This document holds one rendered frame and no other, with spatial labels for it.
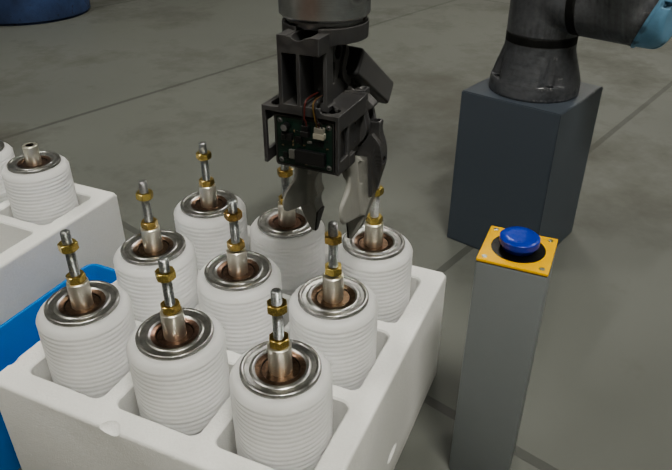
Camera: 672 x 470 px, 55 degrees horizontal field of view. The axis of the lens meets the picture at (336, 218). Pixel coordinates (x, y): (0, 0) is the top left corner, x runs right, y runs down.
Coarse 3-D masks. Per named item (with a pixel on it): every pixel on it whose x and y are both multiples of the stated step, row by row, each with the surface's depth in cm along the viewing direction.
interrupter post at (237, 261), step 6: (228, 252) 71; (234, 252) 71; (240, 252) 71; (246, 252) 71; (228, 258) 71; (234, 258) 71; (240, 258) 71; (246, 258) 72; (228, 264) 72; (234, 264) 71; (240, 264) 71; (246, 264) 72; (228, 270) 72; (234, 270) 71; (240, 270) 71; (246, 270) 72; (234, 276) 72; (240, 276) 72
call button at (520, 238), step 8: (504, 232) 65; (512, 232) 65; (520, 232) 65; (528, 232) 65; (504, 240) 64; (512, 240) 64; (520, 240) 64; (528, 240) 64; (536, 240) 64; (504, 248) 65; (512, 248) 63; (520, 248) 63; (528, 248) 63; (536, 248) 63
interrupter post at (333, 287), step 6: (324, 276) 67; (342, 276) 67; (324, 282) 67; (330, 282) 66; (336, 282) 66; (342, 282) 67; (324, 288) 67; (330, 288) 67; (336, 288) 67; (342, 288) 67; (324, 294) 68; (330, 294) 67; (336, 294) 67; (342, 294) 68; (324, 300) 68; (330, 300) 67; (336, 300) 68
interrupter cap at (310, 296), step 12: (348, 276) 71; (300, 288) 69; (312, 288) 69; (348, 288) 70; (360, 288) 70; (300, 300) 67; (312, 300) 68; (348, 300) 68; (360, 300) 68; (312, 312) 66; (324, 312) 66; (336, 312) 66; (348, 312) 66
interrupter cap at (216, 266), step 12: (252, 252) 75; (216, 264) 73; (252, 264) 74; (264, 264) 73; (216, 276) 71; (228, 276) 72; (252, 276) 72; (264, 276) 71; (228, 288) 69; (240, 288) 69
